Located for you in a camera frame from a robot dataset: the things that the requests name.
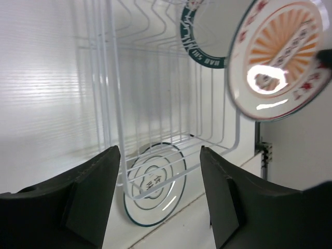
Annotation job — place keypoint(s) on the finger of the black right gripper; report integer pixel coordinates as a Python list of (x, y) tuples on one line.
[(325, 57)]

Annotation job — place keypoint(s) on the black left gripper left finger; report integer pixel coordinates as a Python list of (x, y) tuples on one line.
[(70, 210)]

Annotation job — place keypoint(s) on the green rimmed white plate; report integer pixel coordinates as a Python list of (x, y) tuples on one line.
[(196, 38)]

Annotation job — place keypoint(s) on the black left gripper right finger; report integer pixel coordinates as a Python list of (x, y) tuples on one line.
[(247, 211)]

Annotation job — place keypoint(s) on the black rimmed clover plate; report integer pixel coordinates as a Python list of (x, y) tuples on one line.
[(150, 202)]

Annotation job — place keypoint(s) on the clear wire dish rack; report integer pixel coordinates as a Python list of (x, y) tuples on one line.
[(147, 90)]

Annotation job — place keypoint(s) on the orange sunburst plate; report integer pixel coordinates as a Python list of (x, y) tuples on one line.
[(272, 69)]

